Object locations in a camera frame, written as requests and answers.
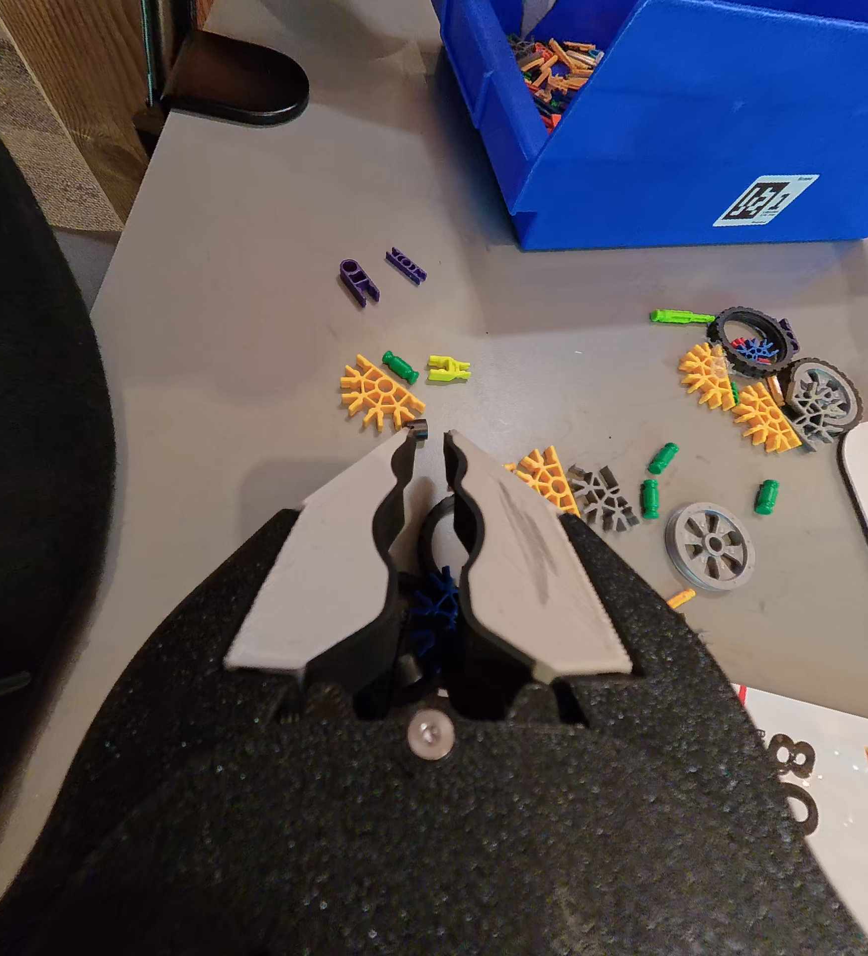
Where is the small black rubber tire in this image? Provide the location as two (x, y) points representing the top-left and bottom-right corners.
(706, 305), (801, 376)

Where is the dark grey fan connector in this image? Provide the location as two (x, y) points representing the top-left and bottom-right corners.
(567, 465), (641, 533)

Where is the blue plastic parts bin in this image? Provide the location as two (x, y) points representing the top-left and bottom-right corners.
(430, 0), (868, 251)

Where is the yellow fan connector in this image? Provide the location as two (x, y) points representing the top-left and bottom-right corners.
(340, 354), (427, 432)
(678, 342), (737, 410)
(731, 382), (803, 454)
(504, 446), (582, 516)

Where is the blue snowflake connector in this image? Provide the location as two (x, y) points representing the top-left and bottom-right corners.
(407, 565), (465, 658)

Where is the wooden partition panel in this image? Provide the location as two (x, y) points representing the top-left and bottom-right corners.
(0, 0), (214, 233)

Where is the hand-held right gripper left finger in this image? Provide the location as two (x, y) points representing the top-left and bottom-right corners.
(223, 427), (421, 720)

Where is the purple ladder connector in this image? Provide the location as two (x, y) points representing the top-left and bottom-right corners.
(385, 246), (428, 286)

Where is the printed toy set bag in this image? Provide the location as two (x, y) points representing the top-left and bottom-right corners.
(733, 683), (868, 956)

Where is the large black rubber tire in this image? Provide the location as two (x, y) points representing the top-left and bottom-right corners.
(415, 493), (480, 572)

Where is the grey snowflake connector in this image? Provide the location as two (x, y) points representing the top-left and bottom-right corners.
(788, 373), (842, 453)

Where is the black desk clamp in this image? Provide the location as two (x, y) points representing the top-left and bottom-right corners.
(161, 30), (311, 126)

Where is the pile of toy building pieces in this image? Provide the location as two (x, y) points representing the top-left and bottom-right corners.
(508, 33), (605, 134)

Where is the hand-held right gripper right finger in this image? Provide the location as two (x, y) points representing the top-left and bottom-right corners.
(443, 430), (634, 720)

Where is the grey wheel with tire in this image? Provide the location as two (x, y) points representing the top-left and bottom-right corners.
(781, 357), (864, 447)

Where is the grey spoked wheel hub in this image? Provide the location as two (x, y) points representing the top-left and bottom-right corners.
(664, 502), (757, 593)

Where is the purple ring clip connector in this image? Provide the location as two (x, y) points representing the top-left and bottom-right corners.
(339, 257), (381, 309)

